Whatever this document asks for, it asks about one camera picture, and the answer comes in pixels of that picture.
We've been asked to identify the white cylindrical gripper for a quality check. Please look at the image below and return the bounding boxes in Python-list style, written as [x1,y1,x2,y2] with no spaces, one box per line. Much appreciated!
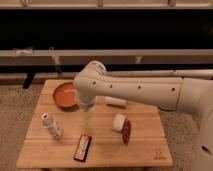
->
[77,95,96,135]

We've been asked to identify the clear plastic bottle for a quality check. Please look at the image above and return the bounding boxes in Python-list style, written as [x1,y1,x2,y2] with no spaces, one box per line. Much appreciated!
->
[41,113,62,138]

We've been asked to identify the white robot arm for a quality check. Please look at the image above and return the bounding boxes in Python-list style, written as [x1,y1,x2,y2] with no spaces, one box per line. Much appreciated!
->
[73,61,213,171]

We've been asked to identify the black orange candy bar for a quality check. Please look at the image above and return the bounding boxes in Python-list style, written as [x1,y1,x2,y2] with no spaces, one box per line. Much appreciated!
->
[74,134,92,162]

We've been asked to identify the white cylinder roll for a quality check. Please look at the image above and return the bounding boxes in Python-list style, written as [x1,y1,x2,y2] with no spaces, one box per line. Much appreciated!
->
[105,97,127,107]

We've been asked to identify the white rectangular block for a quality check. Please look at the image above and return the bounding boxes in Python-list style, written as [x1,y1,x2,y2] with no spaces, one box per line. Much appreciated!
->
[112,114,126,132]

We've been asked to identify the orange bowl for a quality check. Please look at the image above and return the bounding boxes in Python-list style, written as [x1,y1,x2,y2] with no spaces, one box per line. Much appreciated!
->
[52,82,77,109]

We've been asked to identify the dark red snack packet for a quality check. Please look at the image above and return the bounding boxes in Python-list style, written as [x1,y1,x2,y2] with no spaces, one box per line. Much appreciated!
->
[122,120,131,144]

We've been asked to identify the wooden table board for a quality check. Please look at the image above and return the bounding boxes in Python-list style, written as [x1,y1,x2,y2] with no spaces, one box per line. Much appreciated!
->
[16,80,172,169]

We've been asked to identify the long white rail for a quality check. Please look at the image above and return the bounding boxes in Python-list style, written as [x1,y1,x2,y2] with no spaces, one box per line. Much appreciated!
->
[0,49,213,57]

